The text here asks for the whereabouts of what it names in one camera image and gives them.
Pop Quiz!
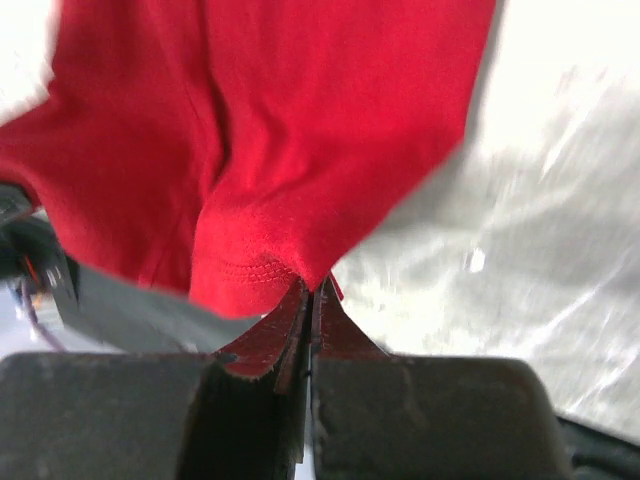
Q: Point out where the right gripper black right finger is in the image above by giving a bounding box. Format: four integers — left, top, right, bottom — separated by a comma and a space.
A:
311, 281, 572, 479

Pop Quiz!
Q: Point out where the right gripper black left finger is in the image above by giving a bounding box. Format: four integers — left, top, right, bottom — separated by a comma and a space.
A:
1, 285, 308, 479

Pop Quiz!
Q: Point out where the red t-shirt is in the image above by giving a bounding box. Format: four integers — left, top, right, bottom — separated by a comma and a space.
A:
1, 0, 496, 318

